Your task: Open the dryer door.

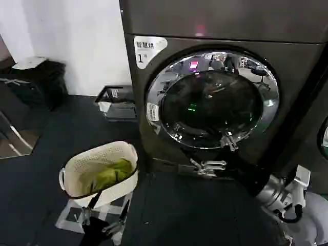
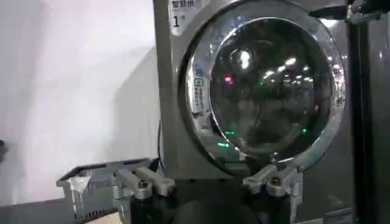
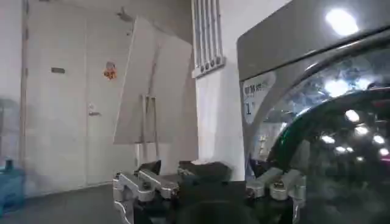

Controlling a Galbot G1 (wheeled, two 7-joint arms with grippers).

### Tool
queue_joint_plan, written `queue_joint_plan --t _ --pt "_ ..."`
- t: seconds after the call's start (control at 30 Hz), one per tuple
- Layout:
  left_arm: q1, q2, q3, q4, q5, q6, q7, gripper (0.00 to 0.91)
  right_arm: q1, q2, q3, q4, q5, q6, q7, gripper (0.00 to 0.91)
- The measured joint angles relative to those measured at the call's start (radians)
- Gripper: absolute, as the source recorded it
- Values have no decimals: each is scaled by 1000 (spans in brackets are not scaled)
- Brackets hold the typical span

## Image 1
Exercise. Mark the grey dryer without label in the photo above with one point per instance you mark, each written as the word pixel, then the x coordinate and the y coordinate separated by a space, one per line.
pixel 311 143

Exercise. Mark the round glass dryer door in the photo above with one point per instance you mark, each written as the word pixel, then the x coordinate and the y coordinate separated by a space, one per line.
pixel 212 102

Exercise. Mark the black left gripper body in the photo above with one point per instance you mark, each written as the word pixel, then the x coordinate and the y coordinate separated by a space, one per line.
pixel 96 237

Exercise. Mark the white number label sticker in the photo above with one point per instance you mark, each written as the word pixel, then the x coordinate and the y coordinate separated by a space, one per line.
pixel 147 50

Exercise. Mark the green garment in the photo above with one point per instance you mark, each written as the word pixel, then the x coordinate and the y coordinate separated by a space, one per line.
pixel 112 171

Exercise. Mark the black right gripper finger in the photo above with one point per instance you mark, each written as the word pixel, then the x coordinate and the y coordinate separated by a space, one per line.
pixel 208 167
pixel 231 145

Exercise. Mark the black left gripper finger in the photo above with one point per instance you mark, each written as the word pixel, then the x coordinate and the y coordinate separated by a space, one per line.
pixel 90 210
pixel 124 210

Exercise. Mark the grey stacked dryer unit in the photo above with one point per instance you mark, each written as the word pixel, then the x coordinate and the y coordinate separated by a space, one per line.
pixel 230 15

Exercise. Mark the small white door sticker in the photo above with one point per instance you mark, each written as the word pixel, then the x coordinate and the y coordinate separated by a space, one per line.
pixel 153 112

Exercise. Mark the white perforated laundry basket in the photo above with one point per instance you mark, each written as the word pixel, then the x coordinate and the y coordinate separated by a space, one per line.
pixel 102 153

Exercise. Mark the black open cardboard box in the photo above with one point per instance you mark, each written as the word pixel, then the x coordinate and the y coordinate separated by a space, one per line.
pixel 120 102

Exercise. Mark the grey dryer with number label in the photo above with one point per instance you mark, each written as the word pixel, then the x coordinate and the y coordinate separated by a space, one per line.
pixel 287 59

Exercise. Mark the black bin with pale lid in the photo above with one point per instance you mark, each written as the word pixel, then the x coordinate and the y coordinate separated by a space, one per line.
pixel 43 77

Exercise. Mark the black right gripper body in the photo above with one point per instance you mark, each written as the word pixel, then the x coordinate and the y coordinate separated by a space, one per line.
pixel 246 174

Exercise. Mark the white floor tape marking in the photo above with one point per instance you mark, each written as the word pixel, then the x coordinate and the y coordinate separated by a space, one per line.
pixel 69 217

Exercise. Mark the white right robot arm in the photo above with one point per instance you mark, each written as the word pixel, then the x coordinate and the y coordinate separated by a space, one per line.
pixel 317 217

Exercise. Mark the round chrome-rimmed dryer door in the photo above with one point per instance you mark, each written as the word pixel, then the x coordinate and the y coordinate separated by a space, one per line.
pixel 323 138

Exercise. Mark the dark furniture with white legs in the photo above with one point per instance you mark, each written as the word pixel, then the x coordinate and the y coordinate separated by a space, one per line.
pixel 12 115

